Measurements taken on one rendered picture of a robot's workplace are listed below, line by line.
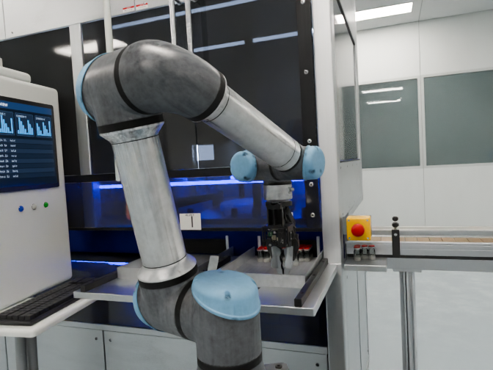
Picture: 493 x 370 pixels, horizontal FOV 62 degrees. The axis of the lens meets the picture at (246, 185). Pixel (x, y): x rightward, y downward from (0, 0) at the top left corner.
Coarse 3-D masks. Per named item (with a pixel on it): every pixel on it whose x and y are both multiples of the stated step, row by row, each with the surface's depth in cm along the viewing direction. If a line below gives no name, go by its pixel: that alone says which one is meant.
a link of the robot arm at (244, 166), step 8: (240, 152) 96; (248, 152) 96; (232, 160) 97; (240, 160) 95; (248, 160) 94; (256, 160) 95; (232, 168) 97; (240, 168) 96; (248, 168) 94; (256, 168) 95; (264, 168) 94; (240, 176) 96; (248, 176) 95; (256, 176) 96; (264, 176) 95
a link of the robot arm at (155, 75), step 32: (128, 64) 61; (160, 64) 60; (192, 64) 62; (128, 96) 63; (160, 96) 62; (192, 96) 63; (224, 96) 66; (224, 128) 72; (256, 128) 75; (288, 160) 84; (320, 160) 89
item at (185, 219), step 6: (180, 216) 149; (186, 216) 148; (192, 216) 147; (198, 216) 146; (180, 222) 149; (186, 222) 148; (198, 222) 146; (180, 228) 149; (186, 228) 148; (192, 228) 147; (198, 228) 147
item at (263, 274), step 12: (252, 252) 146; (228, 264) 125; (240, 264) 134; (252, 264) 136; (264, 264) 135; (300, 264) 132; (312, 264) 118; (252, 276) 113; (264, 276) 112; (276, 276) 110; (288, 276) 109; (300, 276) 108; (300, 288) 108
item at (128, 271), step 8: (232, 248) 150; (200, 256) 152; (208, 256) 151; (232, 256) 150; (128, 264) 133; (136, 264) 137; (200, 264) 126; (120, 272) 128; (128, 272) 127; (136, 272) 126
